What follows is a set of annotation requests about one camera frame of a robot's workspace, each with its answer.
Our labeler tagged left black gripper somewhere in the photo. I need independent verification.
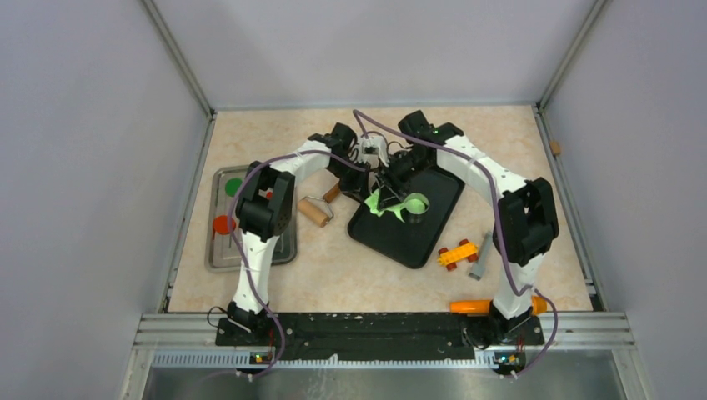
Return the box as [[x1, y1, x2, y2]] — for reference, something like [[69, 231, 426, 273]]
[[326, 157, 369, 205]]

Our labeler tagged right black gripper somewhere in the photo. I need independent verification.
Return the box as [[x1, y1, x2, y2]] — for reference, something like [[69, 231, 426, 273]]
[[374, 150, 433, 213]]

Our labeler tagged green dough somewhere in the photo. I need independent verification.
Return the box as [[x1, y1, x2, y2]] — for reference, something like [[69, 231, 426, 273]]
[[364, 188, 405, 223]]

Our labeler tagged round metal cookie cutter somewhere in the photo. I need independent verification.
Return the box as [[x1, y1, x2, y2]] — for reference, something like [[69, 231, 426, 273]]
[[401, 192, 430, 224]]

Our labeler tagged wooden dough roller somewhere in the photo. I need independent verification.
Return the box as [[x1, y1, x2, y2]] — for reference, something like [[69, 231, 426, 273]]
[[297, 182, 341, 228]]

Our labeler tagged black baking tray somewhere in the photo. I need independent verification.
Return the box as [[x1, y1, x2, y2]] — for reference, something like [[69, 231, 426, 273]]
[[347, 167, 464, 269]]

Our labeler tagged round green dough wrapper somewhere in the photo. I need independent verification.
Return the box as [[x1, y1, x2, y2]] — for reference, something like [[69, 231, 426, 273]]
[[404, 192, 429, 215]]

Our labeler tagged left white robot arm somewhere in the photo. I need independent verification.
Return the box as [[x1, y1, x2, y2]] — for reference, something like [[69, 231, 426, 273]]
[[226, 122, 372, 345]]

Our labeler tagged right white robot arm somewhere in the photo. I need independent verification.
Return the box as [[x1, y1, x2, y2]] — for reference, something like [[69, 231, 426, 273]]
[[371, 111, 559, 343]]

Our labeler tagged green dough disc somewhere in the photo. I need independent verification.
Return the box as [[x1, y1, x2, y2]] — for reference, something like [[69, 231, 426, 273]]
[[224, 177, 243, 198]]

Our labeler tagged orange dough disc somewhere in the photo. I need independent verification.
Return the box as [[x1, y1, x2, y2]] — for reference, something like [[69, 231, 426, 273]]
[[212, 215, 237, 236]]

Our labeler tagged yellow toy brick car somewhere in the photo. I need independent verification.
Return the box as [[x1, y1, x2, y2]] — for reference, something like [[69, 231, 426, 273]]
[[437, 238, 479, 272]]

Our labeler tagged grey plastic bolt toy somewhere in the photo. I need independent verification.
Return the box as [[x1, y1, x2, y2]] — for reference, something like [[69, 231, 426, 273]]
[[468, 231, 493, 281]]

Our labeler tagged silver metal tray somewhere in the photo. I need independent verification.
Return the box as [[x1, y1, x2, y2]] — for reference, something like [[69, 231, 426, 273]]
[[205, 165, 298, 273]]

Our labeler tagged small wooden cork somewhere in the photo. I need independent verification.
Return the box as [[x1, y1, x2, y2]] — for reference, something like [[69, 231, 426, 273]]
[[549, 140, 562, 157]]

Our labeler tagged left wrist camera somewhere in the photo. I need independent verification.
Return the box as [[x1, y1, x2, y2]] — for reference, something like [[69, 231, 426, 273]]
[[358, 136, 386, 164]]

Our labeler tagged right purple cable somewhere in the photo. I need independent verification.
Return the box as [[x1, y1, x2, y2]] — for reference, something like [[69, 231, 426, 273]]
[[352, 109, 559, 379]]

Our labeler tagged purple cable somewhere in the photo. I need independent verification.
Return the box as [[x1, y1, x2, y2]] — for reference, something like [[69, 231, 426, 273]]
[[228, 129, 390, 382], [352, 109, 559, 379]]

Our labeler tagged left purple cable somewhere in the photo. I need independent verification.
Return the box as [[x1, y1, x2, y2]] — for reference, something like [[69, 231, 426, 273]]
[[228, 129, 390, 382]]

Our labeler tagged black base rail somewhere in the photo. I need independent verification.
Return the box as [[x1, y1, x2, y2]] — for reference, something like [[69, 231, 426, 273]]
[[214, 312, 545, 364]]

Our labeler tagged orange handled tool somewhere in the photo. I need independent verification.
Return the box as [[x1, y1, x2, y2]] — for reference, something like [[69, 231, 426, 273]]
[[449, 297, 549, 317]]

